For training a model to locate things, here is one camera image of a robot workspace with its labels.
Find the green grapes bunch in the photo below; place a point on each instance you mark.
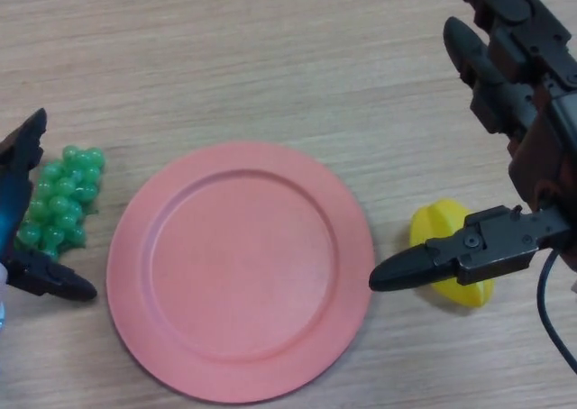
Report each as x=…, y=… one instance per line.
x=63, y=202

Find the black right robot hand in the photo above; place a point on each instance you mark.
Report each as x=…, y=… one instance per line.
x=545, y=157

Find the pink round plate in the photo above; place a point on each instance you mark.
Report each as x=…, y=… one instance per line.
x=239, y=274

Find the yellow starfruit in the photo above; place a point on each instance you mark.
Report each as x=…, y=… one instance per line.
x=433, y=220

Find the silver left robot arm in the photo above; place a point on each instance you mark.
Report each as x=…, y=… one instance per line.
x=2, y=301

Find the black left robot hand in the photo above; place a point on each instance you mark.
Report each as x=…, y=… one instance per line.
x=13, y=193

